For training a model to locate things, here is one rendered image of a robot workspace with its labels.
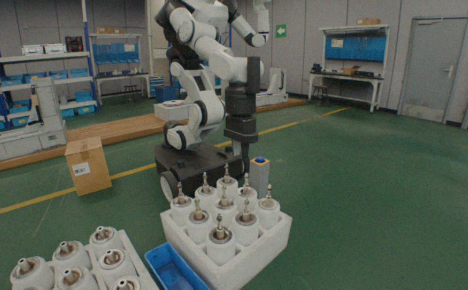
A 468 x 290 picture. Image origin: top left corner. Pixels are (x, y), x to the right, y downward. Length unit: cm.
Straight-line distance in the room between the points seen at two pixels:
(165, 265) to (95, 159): 86
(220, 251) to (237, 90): 47
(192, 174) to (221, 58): 75
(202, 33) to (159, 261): 86
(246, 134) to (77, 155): 116
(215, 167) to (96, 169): 81
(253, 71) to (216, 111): 59
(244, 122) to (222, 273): 45
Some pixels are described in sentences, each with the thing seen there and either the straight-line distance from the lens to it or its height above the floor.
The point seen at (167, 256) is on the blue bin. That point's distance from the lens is 90.
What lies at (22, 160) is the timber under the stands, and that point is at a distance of 257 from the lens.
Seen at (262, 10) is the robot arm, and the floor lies 111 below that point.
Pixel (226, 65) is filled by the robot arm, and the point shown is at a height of 75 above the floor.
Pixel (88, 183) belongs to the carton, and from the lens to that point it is 154.
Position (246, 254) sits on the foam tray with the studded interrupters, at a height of 18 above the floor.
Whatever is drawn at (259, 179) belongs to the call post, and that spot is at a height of 23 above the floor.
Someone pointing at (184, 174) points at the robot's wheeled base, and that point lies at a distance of 113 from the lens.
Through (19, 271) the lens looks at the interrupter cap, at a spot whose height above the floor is 25.
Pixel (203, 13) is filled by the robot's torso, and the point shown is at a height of 100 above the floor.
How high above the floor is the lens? 73
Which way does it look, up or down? 21 degrees down
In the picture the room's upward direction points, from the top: straight up
